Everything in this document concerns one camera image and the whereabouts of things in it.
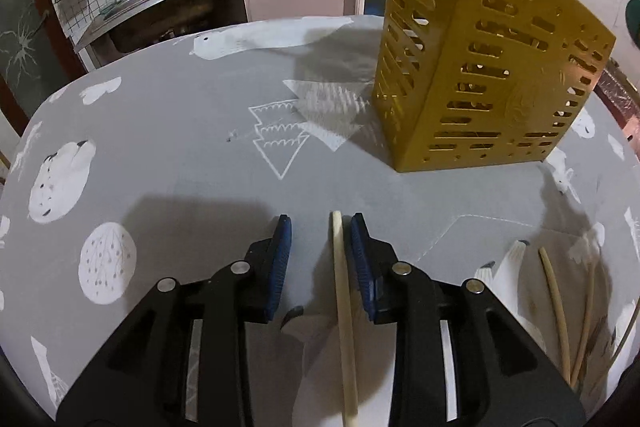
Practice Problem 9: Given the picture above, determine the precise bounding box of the bamboo chopstick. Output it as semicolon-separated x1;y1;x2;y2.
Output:
331;210;359;426
570;260;598;389
538;246;572;384

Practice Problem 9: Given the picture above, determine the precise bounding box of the green round wall board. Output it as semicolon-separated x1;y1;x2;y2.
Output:
625;0;640;41

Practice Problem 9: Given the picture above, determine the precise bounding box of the grey polar bear tablecloth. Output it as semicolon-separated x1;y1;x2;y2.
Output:
1;17;639;426

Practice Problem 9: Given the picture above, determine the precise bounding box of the plastic covered side table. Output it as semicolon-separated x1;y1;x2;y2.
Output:
594;58;639;148

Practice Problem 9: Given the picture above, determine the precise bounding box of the yellow perforated utensil holder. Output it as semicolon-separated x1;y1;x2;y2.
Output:
372;0;615;172

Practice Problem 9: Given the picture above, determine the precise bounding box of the dark wooden glass door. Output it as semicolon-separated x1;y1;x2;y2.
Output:
1;0;87;134

